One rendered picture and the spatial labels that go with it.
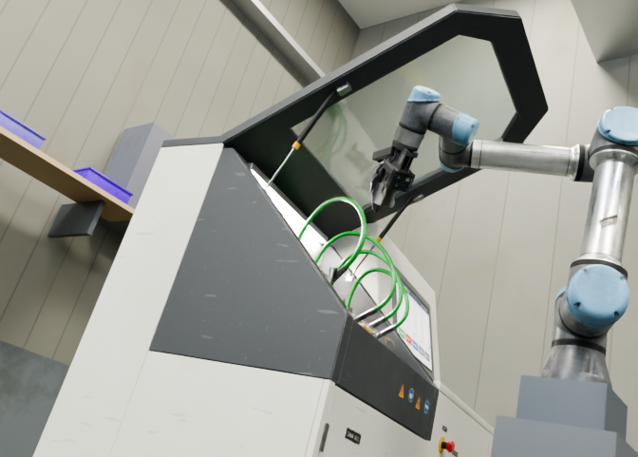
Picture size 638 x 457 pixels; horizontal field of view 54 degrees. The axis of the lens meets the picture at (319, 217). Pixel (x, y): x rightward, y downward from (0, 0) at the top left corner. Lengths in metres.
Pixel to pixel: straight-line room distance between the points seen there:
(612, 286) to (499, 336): 3.08
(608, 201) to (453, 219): 3.53
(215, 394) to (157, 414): 0.18
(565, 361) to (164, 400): 0.98
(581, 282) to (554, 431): 0.31
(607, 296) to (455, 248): 3.52
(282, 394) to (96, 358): 0.65
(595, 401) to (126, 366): 1.18
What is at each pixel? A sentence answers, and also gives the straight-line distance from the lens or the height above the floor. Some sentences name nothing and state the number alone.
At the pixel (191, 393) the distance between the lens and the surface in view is 1.67.
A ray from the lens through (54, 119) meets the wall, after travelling 4.34.
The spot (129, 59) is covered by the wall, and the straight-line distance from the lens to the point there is 4.76.
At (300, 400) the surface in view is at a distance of 1.49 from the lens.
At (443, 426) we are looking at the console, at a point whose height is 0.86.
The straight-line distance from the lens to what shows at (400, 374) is 1.82.
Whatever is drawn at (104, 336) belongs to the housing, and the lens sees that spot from 1.96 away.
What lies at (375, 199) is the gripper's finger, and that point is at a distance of 1.74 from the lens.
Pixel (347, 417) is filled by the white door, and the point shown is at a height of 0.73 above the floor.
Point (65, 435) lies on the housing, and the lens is 1.94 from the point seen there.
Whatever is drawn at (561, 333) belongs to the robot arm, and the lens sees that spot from 1.54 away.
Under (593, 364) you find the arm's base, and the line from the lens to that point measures 1.52.
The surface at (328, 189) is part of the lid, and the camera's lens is 2.25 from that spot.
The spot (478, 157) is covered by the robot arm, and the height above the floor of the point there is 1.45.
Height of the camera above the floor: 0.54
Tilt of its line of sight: 23 degrees up
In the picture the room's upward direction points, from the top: 16 degrees clockwise
